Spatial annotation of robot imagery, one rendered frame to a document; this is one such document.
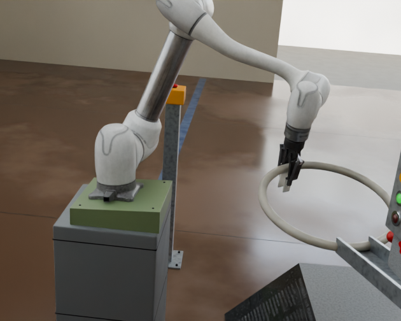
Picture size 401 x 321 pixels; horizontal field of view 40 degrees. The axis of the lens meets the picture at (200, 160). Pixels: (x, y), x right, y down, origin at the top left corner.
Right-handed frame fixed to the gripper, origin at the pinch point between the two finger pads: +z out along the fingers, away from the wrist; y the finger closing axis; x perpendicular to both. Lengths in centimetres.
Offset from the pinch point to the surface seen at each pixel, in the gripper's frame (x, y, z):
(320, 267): -6.9, 36.3, 9.1
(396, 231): -25, 72, -43
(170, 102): -1, -104, 21
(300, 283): -17.8, 39.9, 9.0
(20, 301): -92, -77, 113
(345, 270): 0.2, 40.6, 8.6
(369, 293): -1, 54, 6
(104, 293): -68, -10, 46
